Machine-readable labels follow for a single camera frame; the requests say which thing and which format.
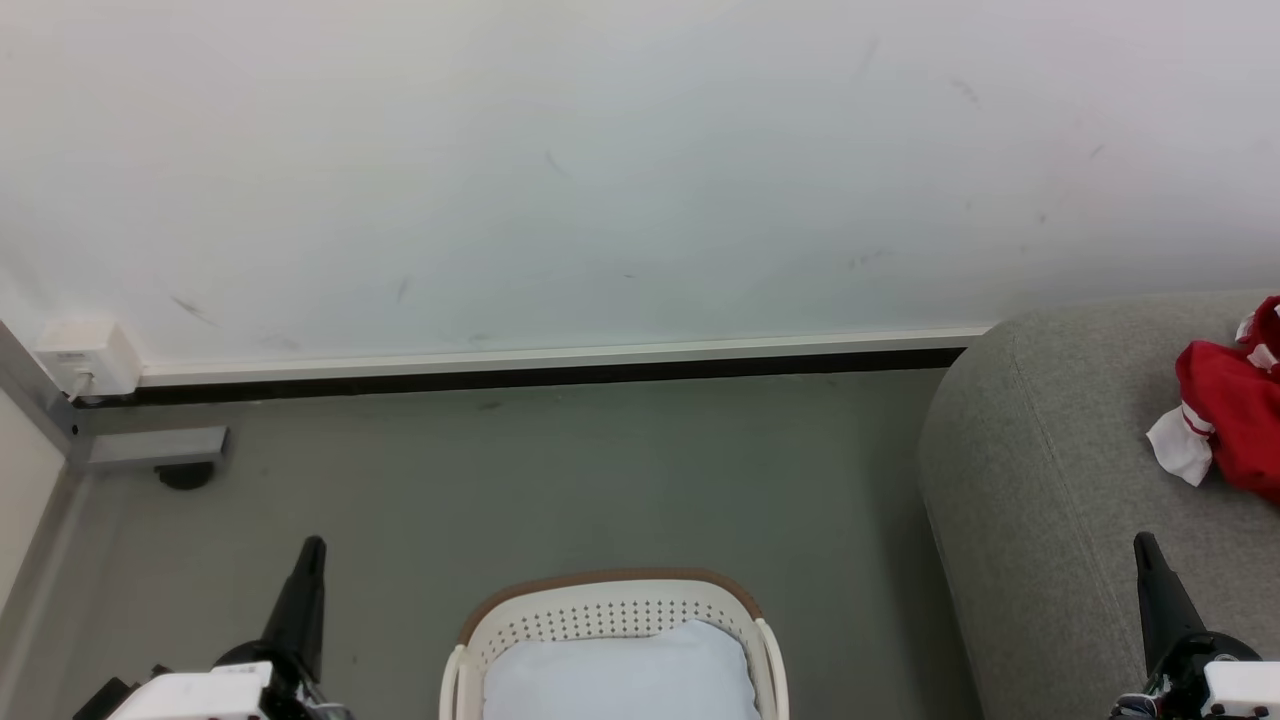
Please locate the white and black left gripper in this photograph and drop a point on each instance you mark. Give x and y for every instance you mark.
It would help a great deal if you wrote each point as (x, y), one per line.
(215, 690)

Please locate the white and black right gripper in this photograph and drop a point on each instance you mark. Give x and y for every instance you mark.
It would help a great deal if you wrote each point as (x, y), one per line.
(1215, 680)

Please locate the red garment with white stripes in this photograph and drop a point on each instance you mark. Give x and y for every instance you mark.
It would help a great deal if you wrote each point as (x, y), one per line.
(1235, 420)

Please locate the cream plastic laundry basket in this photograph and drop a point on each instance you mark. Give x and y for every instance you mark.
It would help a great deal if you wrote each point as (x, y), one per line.
(610, 605)

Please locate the light blue clothing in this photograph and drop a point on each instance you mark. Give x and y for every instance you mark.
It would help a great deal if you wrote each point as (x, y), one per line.
(620, 675)

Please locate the grey fabric sofa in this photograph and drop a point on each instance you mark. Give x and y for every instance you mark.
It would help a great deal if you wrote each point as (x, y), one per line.
(1060, 500)

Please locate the black round foot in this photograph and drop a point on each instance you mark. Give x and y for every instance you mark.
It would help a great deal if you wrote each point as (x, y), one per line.
(185, 475)

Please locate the white baseboard trim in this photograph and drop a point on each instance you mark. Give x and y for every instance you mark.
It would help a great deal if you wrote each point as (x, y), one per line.
(560, 356)

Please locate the grey metal foot bracket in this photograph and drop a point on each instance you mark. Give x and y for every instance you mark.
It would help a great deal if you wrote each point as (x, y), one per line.
(160, 445)

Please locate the white wall power adapter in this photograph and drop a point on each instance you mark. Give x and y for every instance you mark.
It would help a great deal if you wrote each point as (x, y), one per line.
(90, 350)

